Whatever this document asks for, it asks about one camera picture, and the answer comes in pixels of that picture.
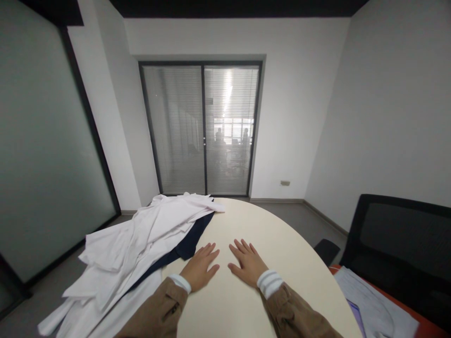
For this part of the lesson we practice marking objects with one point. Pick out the person's left hand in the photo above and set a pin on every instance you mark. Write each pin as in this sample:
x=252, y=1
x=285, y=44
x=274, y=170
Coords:
x=199, y=269

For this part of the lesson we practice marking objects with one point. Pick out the person's right hand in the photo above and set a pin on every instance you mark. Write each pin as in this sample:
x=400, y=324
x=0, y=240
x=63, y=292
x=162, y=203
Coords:
x=251, y=267

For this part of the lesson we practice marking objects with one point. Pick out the person's left fingers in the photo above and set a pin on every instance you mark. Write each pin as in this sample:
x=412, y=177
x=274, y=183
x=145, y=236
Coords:
x=208, y=251

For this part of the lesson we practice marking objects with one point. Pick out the person's right middle finger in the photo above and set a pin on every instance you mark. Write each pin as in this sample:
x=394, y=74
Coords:
x=240, y=248

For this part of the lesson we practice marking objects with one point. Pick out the person's right little finger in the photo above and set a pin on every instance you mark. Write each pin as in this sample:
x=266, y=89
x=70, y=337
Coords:
x=254, y=250

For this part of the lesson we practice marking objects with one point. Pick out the person's right ring finger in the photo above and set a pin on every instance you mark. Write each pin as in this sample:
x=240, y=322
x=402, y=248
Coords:
x=247, y=247

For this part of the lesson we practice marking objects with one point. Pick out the person's right thumb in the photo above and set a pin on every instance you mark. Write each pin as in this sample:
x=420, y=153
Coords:
x=234, y=268

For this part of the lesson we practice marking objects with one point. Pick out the person's right index finger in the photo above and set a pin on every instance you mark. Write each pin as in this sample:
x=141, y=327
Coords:
x=234, y=252

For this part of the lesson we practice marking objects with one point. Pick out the person's left thumb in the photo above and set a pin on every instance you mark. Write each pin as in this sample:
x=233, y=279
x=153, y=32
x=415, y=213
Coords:
x=213, y=270

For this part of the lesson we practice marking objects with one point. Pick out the navy blue garment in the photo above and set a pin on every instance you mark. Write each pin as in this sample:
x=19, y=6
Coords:
x=197, y=236

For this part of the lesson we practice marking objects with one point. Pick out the heap of white garments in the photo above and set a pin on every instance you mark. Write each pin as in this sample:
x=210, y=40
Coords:
x=123, y=253

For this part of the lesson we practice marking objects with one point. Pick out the purple edged sheet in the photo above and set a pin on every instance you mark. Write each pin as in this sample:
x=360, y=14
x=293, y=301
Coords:
x=355, y=311

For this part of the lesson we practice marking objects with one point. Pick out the sliding glass door with blinds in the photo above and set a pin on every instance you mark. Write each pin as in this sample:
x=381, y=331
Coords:
x=201, y=130

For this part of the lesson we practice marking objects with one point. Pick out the white papers in clear sleeve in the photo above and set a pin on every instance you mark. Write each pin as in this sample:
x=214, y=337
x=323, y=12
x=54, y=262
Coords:
x=366, y=299

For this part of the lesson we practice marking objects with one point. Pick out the black mesh office chair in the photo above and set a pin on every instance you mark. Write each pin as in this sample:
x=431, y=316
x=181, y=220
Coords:
x=401, y=239

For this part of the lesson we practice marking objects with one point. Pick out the orange flat seat pad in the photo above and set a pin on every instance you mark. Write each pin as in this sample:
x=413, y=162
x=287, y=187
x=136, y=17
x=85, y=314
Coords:
x=423, y=318

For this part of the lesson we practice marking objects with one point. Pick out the frosted glass partition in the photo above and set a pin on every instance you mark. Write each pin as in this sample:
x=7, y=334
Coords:
x=45, y=151

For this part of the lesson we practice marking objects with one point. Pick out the white wall socket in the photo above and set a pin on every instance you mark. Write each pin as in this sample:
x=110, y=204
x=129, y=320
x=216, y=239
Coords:
x=285, y=183

